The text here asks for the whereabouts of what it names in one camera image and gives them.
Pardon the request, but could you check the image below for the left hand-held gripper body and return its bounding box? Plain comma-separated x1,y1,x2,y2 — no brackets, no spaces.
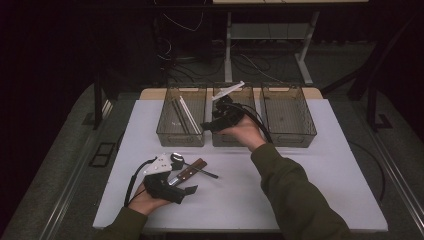
143,153,187,205

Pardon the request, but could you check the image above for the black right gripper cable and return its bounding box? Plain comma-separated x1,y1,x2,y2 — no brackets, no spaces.
233,102,386,205

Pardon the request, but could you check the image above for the dark wooden handle knife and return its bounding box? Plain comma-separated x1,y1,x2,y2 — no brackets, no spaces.
169,160,209,188

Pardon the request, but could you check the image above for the black floor socket frame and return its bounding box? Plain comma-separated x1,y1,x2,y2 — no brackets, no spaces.
88,142,116,169

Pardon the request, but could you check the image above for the light wooden handle knife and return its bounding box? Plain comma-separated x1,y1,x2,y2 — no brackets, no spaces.
168,158,205,187

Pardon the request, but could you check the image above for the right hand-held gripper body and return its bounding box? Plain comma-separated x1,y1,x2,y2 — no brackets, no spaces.
212,80,247,131

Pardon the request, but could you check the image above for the white table cover sheet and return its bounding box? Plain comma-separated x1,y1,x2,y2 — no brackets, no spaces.
92,98,389,232

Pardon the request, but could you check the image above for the black floor cable bundle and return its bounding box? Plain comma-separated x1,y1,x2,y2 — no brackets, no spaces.
159,54,228,85

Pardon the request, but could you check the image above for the person's right hand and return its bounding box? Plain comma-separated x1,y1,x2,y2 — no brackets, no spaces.
216,114,268,153

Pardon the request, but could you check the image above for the white hanging cable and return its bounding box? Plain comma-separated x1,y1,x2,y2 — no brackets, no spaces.
154,0,205,33

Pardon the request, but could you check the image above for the black metal stand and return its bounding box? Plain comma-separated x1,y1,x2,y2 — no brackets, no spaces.
92,66,122,131
365,79,395,133

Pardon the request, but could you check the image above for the metal floor rail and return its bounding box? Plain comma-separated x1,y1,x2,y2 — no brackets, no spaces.
39,99,115,240
368,126,424,232

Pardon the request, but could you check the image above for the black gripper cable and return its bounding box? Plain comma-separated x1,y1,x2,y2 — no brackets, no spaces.
233,102,386,205
123,157,158,208

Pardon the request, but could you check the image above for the white floor cable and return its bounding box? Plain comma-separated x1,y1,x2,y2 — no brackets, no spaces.
239,53,285,84

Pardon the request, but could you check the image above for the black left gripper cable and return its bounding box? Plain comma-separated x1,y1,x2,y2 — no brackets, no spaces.
123,157,158,208

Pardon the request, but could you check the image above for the person's left hand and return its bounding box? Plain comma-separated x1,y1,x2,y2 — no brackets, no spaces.
127,183,171,216

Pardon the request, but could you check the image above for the white metal frame desk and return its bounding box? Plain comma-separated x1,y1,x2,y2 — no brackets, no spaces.
213,0,370,86

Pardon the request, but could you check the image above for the smoky transparent plastic bin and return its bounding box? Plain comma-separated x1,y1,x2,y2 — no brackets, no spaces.
155,83,208,148
259,82,318,149
210,82,260,148

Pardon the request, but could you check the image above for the black handled metal spoon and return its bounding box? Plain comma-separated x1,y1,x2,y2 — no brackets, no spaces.
170,152,220,180

